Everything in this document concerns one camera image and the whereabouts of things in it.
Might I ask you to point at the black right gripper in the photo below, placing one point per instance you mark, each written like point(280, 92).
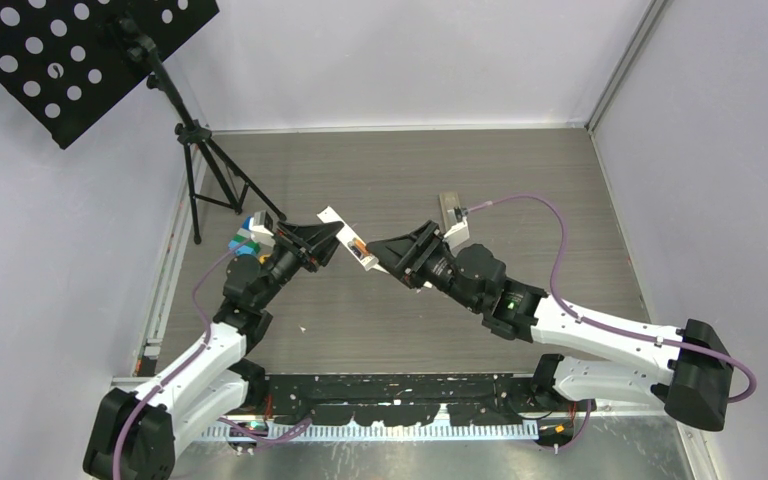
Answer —
point(407, 256)

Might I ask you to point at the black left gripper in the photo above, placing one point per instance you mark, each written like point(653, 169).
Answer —
point(312, 244)

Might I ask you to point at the white slim remote control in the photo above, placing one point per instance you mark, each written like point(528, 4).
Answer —
point(345, 235)

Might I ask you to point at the orange battery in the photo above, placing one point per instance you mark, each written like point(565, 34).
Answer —
point(358, 248)

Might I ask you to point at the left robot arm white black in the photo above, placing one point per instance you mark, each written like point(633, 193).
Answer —
point(139, 434)

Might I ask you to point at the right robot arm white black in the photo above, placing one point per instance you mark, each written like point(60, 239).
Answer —
point(685, 370)

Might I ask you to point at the grey toy brick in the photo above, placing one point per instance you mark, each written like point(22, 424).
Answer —
point(242, 235)

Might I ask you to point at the green blue toy brick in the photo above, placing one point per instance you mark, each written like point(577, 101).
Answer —
point(247, 247)

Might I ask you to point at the black perforated music stand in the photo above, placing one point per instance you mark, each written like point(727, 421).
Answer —
point(70, 62)

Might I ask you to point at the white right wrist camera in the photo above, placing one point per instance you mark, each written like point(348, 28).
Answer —
point(456, 224)

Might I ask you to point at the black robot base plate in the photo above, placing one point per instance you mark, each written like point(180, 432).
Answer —
point(404, 399)

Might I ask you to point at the aluminium rail frame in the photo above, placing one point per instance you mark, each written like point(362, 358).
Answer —
point(228, 427)

